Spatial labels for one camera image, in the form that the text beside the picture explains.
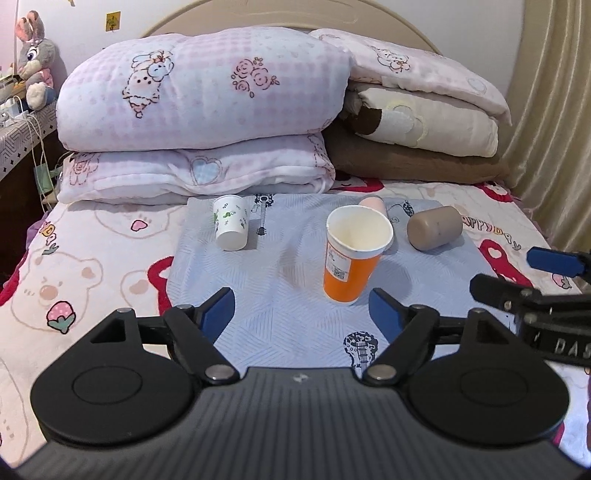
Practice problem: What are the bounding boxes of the pink checkered folded quilt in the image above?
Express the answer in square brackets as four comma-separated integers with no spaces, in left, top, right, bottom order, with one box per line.
[56,27,352,204]

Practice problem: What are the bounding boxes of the beige curtain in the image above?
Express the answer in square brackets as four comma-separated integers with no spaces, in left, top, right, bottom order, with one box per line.
[499,1,590,251]

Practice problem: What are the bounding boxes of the pink cup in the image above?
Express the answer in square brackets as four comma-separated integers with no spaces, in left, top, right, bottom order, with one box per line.
[359,196,388,217]

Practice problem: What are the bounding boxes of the grey bunny plush toy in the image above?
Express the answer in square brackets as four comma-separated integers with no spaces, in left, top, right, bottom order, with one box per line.
[15,10,57,111]

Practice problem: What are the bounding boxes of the orange paper cup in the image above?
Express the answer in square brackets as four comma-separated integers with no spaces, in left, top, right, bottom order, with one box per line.
[324,205,394,304]

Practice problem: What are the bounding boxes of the brown plastic cup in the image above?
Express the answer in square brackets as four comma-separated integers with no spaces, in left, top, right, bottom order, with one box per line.
[407,206,463,251]

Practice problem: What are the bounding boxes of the white green-patterned paper cup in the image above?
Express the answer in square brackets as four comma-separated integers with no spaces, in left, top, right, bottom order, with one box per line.
[212,195,249,251]

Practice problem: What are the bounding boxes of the side table with patterned cloth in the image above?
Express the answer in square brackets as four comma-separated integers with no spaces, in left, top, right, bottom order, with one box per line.
[1,104,60,280]

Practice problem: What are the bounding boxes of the white charging cables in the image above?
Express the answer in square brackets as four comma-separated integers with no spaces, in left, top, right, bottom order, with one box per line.
[8,94,63,213]

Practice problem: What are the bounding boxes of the pink bear print pillow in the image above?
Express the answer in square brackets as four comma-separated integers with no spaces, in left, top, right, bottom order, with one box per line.
[311,29,511,124]

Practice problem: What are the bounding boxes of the yellow wall sticker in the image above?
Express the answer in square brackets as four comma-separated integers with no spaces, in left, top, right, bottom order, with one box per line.
[105,11,121,32]

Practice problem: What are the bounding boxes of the cream brown folded blanket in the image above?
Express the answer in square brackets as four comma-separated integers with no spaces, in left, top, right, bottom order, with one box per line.
[322,83,509,185]

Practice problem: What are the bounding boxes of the light blue patterned cloth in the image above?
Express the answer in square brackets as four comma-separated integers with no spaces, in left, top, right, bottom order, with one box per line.
[166,194,490,371]

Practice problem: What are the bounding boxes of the beige wooden headboard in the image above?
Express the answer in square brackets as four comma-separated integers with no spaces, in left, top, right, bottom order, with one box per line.
[144,0,439,53]

